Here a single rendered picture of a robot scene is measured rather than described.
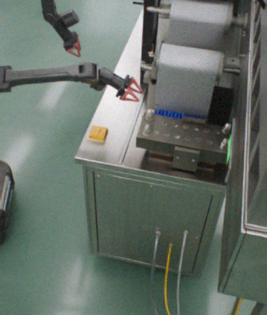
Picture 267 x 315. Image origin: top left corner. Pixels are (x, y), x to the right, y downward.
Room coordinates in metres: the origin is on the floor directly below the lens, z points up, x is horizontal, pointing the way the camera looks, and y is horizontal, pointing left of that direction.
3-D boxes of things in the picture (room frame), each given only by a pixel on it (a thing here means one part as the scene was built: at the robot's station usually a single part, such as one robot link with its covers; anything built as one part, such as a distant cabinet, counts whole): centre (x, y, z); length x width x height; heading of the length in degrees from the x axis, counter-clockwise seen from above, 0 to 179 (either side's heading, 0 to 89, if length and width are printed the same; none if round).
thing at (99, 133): (1.33, 0.16, 0.91); 0.07 x 0.07 x 0.02; 79
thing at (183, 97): (1.36, -0.20, 1.11); 0.23 x 0.01 x 0.18; 79
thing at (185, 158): (1.14, -0.22, 0.96); 0.10 x 0.03 x 0.11; 79
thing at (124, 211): (2.35, -0.34, 0.43); 2.52 x 0.64 x 0.86; 169
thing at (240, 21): (1.63, -0.43, 1.33); 0.07 x 0.07 x 0.07; 79
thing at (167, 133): (1.23, -0.22, 1.00); 0.40 x 0.16 x 0.06; 79
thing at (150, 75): (1.48, -0.07, 1.05); 0.06 x 0.05 x 0.31; 79
